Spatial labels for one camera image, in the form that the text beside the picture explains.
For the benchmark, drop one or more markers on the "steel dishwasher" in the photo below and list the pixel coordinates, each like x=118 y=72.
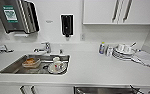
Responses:
x=101 y=90

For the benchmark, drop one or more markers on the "stack of white plates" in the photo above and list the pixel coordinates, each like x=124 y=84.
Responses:
x=119 y=57

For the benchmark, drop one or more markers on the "white cup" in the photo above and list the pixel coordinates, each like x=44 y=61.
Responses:
x=123 y=48

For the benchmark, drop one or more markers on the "small white bottle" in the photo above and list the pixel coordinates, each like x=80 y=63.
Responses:
x=108 y=51

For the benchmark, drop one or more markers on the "blue dish soap bottle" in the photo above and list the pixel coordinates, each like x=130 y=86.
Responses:
x=101 y=49

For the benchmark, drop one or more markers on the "white base cabinet door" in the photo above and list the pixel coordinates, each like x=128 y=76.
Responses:
x=7 y=90
x=54 y=90

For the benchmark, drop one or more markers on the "white mug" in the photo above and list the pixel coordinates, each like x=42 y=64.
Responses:
x=56 y=62

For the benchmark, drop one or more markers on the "small chrome sink knob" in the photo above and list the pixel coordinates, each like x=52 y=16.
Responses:
x=60 y=51

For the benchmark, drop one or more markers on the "white saucer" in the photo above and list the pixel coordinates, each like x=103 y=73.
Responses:
x=50 y=69

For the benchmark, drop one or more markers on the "round sink drain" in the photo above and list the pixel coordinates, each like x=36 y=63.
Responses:
x=45 y=68

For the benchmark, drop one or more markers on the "black soap dispenser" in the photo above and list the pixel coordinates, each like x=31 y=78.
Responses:
x=66 y=25

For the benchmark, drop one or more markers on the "chrome faucet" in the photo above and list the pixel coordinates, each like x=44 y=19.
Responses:
x=46 y=48

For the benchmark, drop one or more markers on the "stainless steel sink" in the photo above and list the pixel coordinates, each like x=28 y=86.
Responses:
x=12 y=68

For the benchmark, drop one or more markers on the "steel paper towel dispenser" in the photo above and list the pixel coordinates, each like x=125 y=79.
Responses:
x=22 y=16

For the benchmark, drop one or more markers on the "white wall cabinet door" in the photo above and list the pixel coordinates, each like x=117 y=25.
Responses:
x=97 y=11
x=142 y=10

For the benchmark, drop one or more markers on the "small wall label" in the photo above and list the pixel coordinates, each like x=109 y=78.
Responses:
x=49 y=21

